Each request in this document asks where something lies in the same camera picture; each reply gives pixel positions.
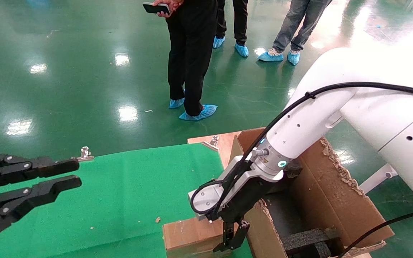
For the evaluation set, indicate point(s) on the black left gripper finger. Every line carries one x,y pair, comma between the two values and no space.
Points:
13,172
20,202

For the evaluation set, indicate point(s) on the large open cardboard carton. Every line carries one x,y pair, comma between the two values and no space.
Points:
335,200

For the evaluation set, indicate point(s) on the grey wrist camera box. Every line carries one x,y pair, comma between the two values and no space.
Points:
206,197

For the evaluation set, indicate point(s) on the person's hand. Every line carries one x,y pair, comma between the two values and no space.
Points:
174,5

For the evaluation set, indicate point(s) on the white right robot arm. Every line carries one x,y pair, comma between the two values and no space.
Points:
371,118

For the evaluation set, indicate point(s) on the green tablecloth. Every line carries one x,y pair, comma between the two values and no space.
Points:
127,197

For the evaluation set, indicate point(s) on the person holding phone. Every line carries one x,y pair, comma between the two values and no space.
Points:
192,53

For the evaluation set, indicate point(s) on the dark smartphone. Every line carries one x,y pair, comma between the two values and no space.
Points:
151,8

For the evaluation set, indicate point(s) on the white table frame leg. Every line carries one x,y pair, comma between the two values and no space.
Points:
378,177

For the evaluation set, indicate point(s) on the silver binder clip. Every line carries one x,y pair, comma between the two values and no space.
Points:
212,143
84,154

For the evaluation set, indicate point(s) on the black foam insert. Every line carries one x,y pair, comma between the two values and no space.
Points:
307,238

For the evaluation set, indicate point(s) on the small brown cardboard box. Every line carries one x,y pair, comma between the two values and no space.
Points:
188,234

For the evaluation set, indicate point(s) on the person in black trousers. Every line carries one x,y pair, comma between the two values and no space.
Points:
240,21

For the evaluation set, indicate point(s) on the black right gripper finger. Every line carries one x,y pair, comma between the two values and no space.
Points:
228,236
241,231

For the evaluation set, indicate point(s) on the person in yellow shirt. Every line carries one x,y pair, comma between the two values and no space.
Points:
299,21

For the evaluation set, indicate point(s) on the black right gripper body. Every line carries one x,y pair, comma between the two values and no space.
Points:
242,200

